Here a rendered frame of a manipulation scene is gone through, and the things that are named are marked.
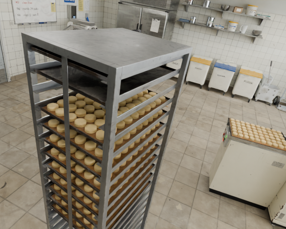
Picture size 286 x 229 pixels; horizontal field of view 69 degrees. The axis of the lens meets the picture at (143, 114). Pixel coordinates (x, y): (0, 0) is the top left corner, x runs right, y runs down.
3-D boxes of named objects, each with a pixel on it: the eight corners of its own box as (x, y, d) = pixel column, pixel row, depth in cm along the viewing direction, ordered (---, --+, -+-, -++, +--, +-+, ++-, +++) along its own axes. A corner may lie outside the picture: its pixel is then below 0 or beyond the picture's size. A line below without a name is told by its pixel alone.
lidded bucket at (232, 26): (235, 31, 541) (239, 22, 531) (235, 32, 521) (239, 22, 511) (226, 29, 548) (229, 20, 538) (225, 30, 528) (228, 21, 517)
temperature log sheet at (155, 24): (158, 32, 535) (160, 20, 519) (157, 32, 532) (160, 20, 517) (150, 31, 540) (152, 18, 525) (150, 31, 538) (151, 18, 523)
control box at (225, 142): (225, 136, 251) (229, 126, 244) (226, 147, 231) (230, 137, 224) (222, 135, 252) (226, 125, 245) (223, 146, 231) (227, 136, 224)
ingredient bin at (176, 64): (162, 78, 605) (168, 52, 567) (167, 72, 659) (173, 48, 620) (180, 83, 593) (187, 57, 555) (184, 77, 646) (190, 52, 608)
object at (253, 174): (259, 191, 277) (293, 137, 233) (264, 212, 248) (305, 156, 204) (207, 173, 290) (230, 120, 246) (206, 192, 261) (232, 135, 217)
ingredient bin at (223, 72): (205, 91, 572) (214, 63, 534) (209, 84, 624) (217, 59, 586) (225, 96, 557) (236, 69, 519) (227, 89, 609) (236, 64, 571)
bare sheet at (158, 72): (121, 53, 133) (121, 51, 132) (177, 72, 117) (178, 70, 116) (34, 71, 87) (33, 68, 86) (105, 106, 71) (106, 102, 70)
